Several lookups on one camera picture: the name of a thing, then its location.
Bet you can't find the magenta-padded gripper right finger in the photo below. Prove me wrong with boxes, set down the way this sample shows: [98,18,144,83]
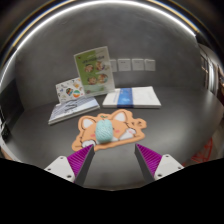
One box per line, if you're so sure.
[133,142,185,185]

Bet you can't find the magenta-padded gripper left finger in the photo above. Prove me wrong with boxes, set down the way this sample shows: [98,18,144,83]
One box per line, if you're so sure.
[43,143,96,187]

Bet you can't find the mint green computer mouse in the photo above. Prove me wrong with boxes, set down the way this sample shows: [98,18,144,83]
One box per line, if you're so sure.
[94,119,115,145]

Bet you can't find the orange corgi-shaped mouse pad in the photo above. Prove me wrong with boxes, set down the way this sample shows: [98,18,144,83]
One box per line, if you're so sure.
[71,108,148,153]

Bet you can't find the grey striped book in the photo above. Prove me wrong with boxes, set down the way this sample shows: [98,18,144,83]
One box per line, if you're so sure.
[47,96,101,126]

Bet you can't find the white book with blue band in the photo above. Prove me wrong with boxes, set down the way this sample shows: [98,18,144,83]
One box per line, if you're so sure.
[101,85,163,110]

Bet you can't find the white colourful sticker card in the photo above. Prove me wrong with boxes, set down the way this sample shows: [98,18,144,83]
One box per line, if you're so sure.
[54,76,86,105]

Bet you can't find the black flat panel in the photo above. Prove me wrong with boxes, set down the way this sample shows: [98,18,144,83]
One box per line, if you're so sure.
[0,79,25,143]

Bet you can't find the green menu sign stand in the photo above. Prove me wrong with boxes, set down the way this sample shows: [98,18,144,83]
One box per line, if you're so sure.
[73,45,117,99]

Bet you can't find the white wall socket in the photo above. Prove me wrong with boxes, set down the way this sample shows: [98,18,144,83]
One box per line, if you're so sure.
[144,58,157,72]
[109,58,118,73]
[131,58,145,72]
[117,58,132,72]

